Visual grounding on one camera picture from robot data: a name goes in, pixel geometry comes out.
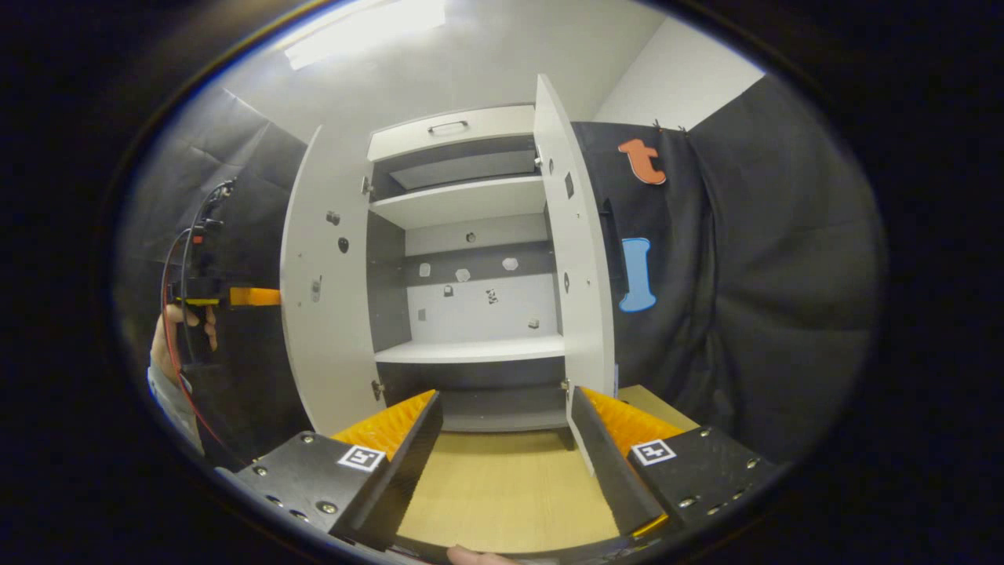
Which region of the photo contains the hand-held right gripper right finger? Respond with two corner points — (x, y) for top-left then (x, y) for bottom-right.
(570, 386), (779, 546)

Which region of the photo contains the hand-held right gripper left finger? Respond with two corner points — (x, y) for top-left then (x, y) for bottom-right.
(213, 390), (444, 552)

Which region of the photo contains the white double-door shoe cabinet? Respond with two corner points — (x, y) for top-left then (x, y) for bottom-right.
(365, 102), (569, 434)

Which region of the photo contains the white cabinet drawer front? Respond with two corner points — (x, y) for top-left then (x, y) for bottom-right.
(367, 104), (537, 163)

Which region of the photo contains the black backdrop cloth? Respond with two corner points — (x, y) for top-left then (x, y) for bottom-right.
(114, 75), (891, 472)

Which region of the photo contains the black cable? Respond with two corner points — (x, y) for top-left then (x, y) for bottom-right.
(177, 180), (236, 366)

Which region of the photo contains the red cable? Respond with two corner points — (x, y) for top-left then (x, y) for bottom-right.
(161, 228), (236, 464)

